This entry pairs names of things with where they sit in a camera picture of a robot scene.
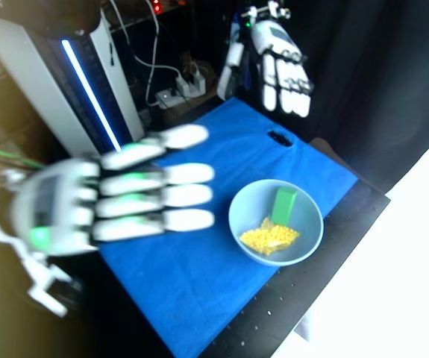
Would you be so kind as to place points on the white tower with blue light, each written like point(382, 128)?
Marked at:
point(31, 74)

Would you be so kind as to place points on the light blue bowl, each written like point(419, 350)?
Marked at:
point(307, 209)

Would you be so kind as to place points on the white panel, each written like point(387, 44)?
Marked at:
point(404, 261)

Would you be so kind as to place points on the black curtain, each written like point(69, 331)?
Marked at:
point(385, 74)

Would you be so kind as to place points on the white power strip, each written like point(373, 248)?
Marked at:
point(191, 85)

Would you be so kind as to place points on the hanging white adapter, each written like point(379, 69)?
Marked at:
point(236, 31)

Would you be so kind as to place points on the blue cloth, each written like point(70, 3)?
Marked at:
point(199, 283)

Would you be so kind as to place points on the brown board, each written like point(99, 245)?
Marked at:
point(333, 149)

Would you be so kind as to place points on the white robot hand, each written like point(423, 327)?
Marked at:
point(272, 37)
point(57, 209)

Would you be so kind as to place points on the white power adapter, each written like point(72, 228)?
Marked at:
point(167, 97)

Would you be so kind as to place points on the green block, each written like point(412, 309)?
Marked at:
point(283, 205)

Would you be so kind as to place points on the bag of yellow beads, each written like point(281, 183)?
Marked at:
point(266, 238)

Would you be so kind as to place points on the dark rounded cover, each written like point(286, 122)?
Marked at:
point(50, 15)

